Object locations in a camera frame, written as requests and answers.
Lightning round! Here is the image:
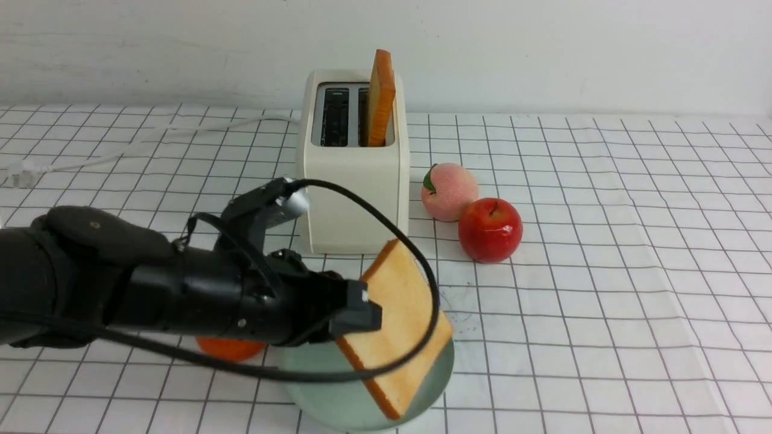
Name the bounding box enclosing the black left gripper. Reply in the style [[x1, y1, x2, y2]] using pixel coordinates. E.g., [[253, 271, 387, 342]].
[[232, 249, 382, 348]]

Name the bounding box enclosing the toast slice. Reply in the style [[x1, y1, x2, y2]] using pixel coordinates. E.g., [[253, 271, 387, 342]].
[[337, 239, 453, 420], [366, 49, 396, 146]]

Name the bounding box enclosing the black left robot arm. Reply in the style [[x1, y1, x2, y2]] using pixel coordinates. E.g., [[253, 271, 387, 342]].
[[2, 206, 382, 347]]

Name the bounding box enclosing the cream white toaster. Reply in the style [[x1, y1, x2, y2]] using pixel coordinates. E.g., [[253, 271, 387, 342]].
[[296, 69, 411, 255]]

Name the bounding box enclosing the light green plate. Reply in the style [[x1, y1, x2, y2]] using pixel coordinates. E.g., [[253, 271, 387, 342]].
[[279, 341, 455, 433]]

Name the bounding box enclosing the orange persimmon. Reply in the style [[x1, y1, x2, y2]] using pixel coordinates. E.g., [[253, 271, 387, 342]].
[[195, 337, 267, 363]]

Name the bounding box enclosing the pink peach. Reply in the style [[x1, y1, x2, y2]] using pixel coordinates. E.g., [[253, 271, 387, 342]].
[[421, 163, 479, 222]]

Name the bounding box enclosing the red apple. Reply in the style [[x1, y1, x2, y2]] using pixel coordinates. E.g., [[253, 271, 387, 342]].
[[458, 197, 524, 263]]

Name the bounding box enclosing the white grid tablecloth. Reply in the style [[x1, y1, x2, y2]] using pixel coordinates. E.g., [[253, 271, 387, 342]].
[[1, 105, 771, 433]]

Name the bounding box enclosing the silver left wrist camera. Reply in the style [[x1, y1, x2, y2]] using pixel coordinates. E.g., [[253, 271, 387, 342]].
[[215, 177, 311, 254]]

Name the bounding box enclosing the black left camera cable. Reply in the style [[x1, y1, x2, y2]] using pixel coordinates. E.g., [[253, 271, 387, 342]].
[[0, 178, 441, 384]]

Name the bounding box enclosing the white power cord with plug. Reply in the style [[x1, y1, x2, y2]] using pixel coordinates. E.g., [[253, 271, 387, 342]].
[[0, 115, 301, 189]]

